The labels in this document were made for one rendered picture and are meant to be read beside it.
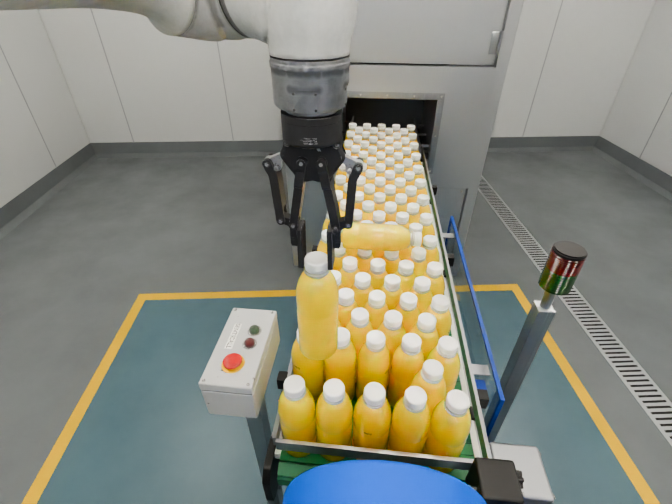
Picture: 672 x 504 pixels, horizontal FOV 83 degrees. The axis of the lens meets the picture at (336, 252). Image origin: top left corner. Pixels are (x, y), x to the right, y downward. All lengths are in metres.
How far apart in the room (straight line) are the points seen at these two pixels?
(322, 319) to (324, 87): 0.36
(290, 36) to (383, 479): 0.49
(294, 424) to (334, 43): 0.62
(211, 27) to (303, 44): 0.13
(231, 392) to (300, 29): 0.60
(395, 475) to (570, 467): 1.65
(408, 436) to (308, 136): 0.55
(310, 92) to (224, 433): 1.74
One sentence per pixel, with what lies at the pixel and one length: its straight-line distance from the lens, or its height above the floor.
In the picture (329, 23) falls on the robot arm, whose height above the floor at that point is 1.66.
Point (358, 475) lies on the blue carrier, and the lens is 0.51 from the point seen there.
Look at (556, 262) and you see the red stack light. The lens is 0.88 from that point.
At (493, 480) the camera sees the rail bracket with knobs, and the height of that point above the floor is 1.00.
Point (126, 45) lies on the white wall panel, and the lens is 4.84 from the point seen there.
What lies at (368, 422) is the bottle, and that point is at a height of 1.05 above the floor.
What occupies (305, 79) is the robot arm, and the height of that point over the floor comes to 1.61.
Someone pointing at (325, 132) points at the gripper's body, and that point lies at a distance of 0.46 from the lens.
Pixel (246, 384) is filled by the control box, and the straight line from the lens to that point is 0.75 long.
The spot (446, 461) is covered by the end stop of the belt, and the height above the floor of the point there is 0.97.
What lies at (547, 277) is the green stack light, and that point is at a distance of 0.91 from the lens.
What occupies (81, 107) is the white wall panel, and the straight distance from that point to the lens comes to 5.25.
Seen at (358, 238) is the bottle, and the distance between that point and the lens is 0.98.
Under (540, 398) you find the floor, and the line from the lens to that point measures 2.26.
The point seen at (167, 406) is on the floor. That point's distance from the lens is 2.16.
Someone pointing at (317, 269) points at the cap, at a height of 1.34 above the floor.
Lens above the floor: 1.70
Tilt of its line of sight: 36 degrees down
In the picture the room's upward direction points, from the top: straight up
